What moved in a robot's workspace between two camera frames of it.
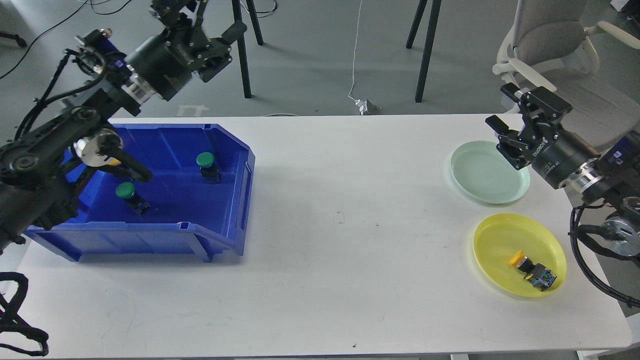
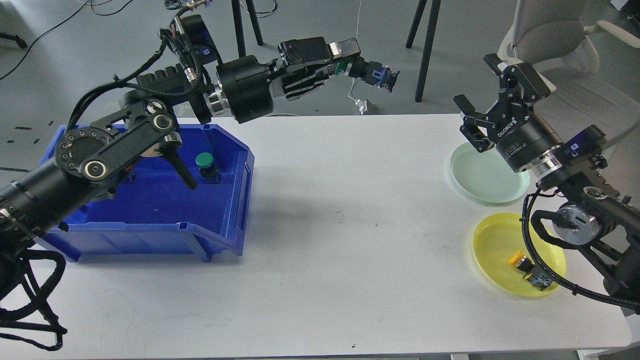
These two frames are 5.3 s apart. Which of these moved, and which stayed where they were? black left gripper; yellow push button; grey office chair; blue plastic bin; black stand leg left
Moved: black left gripper
Stayed: grey office chair; black stand leg left; yellow push button; blue plastic bin
